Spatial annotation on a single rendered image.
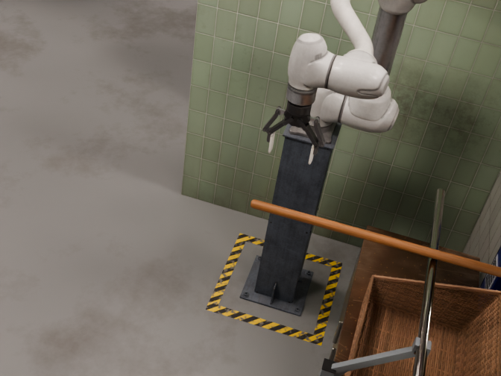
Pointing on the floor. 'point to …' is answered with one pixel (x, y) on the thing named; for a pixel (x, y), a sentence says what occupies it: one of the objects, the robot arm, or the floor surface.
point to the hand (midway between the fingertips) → (290, 153)
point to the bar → (423, 348)
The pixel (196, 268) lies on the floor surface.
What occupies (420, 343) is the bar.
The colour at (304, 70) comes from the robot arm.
